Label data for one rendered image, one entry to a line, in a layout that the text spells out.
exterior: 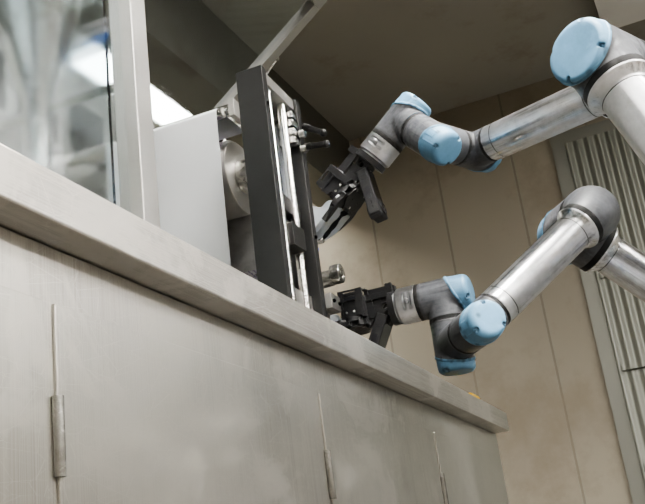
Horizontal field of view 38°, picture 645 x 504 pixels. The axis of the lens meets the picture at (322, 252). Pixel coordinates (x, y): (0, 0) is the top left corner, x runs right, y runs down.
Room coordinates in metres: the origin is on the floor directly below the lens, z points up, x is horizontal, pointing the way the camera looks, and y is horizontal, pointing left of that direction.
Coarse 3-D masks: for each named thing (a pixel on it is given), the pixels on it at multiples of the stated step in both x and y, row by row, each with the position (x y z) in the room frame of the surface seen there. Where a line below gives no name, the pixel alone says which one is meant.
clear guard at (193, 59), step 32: (160, 0) 1.68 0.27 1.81; (192, 0) 1.74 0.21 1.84; (224, 0) 1.80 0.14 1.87; (256, 0) 1.86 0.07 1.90; (288, 0) 1.93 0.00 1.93; (160, 32) 1.76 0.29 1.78; (192, 32) 1.81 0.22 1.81; (224, 32) 1.88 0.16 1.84; (256, 32) 1.94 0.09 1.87; (160, 64) 1.83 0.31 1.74; (192, 64) 1.90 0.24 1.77; (224, 64) 1.96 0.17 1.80; (256, 64) 2.04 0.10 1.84; (160, 96) 1.91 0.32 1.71; (192, 96) 1.98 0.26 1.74; (224, 96) 2.05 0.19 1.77
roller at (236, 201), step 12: (228, 144) 1.56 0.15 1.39; (228, 156) 1.55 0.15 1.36; (240, 156) 1.60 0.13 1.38; (228, 168) 1.55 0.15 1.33; (228, 180) 1.54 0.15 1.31; (228, 192) 1.55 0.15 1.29; (240, 192) 1.59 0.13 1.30; (228, 204) 1.58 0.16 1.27; (240, 204) 1.58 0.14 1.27; (228, 216) 1.61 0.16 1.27; (240, 216) 1.62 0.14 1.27
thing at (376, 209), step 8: (360, 176) 1.76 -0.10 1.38; (368, 176) 1.75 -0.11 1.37; (360, 184) 1.76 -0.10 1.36; (368, 184) 1.75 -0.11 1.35; (376, 184) 1.79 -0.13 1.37; (368, 192) 1.75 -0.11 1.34; (376, 192) 1.77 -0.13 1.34; (368, 200) 1.75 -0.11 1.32; (376, 200) 1.75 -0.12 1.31; (368, 208) 1.75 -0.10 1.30; (376, 208) 1.75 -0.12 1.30; (384, 208) 1.76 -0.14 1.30; (376, 216) 1.76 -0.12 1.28; (384, 216) 1.77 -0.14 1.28
